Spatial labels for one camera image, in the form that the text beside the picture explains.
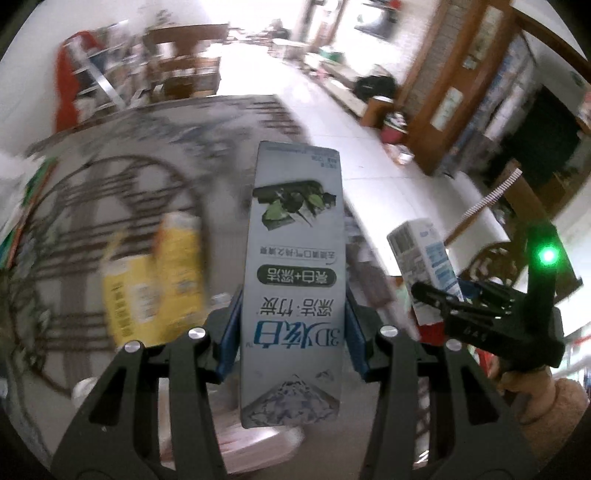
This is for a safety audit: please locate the carved wooden chair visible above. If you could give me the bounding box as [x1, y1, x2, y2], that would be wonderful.
[465, 240, 520, 289]

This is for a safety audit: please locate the striped stick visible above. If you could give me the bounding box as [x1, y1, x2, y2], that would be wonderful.
[443, 168, 523, 245]

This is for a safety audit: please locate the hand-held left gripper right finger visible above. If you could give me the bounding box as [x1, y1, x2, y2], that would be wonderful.
[344, 293, 541, 480]

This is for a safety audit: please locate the person's right forearm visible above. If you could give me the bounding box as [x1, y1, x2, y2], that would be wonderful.
[551, 376, 591, 416]

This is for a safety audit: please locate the dark wooden table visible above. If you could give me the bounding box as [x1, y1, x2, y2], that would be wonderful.
[142, 23, 230, 100]

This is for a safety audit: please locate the white blue milk carton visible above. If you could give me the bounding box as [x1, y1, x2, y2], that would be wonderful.
[387, 218, 465, 344]

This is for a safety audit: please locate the television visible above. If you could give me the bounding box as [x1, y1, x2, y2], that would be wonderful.
[355, 0, 399, 37]

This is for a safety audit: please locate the wooden cabinet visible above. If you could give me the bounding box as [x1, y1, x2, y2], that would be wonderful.
[406, 0, 591, 222]

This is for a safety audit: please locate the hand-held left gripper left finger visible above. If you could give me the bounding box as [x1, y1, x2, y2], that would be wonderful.
[51, 290, 245, 480]

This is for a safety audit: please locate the black bag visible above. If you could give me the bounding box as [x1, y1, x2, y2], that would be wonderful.
[355, 75, 398, 100]

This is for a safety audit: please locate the red bucket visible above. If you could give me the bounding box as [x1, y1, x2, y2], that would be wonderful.
[381, 111, 410, 147]

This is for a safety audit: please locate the grey toothpaste box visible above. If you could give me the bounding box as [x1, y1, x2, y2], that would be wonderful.
[240, 141, 345, 430]

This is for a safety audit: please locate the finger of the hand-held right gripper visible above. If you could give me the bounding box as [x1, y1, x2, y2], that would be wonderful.
[459, 280, 523, 315]
[411, 282, 491, 325]

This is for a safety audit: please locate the metal ladder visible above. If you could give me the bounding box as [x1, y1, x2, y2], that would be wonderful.
[64, 37, 129, 112]

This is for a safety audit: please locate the tall yellow carton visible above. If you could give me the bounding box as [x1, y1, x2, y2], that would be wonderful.
[152, 211, 207, 344]

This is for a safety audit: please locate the short yellow carton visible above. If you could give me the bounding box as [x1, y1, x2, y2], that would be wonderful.
[102, 255, 158, 348]

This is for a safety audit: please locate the person's right hand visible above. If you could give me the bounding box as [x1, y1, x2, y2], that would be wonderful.
[501, 367, 557, 424]

